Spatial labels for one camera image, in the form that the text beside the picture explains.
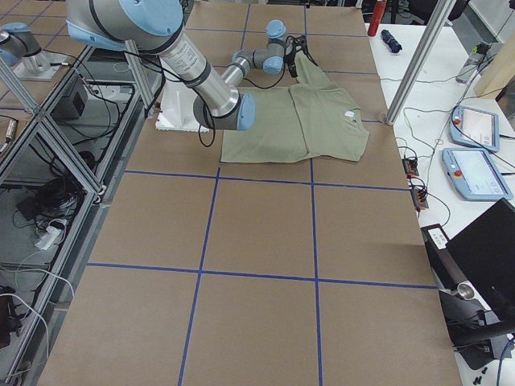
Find aluminium frame post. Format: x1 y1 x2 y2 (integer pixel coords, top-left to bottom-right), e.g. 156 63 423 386
385 0 455 126

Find folded dark blue umbrella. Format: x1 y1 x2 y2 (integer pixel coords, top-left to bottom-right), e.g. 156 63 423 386
381 29 402 54

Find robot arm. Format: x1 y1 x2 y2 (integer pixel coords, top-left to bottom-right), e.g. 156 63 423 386
66 0 256 131
222 19 309 86

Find blue teach pendant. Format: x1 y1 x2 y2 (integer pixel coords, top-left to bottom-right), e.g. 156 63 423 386
449 105 500 153
441 148 513 202

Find far blue teach pendant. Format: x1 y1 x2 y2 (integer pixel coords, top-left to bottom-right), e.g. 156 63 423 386
449 105 500 153

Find brown paper table cover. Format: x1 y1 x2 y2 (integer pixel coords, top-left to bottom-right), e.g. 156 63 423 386
39 2 461 385

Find white power strip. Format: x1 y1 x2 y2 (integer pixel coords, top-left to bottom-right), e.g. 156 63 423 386
35 219 68 250

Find red water bottle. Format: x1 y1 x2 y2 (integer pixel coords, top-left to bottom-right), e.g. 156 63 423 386
367 0 387 37

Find olive green long-sleeve shirt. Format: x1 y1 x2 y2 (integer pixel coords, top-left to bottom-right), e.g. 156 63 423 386
220 53 369 163

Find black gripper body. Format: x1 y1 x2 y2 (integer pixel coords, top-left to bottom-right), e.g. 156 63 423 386
284 35 307 69

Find near blue teach pendant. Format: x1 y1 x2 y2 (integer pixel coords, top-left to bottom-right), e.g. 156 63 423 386
441 148 513 202

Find black laptop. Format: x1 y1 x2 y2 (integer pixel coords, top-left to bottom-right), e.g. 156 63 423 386
422 198 514 320

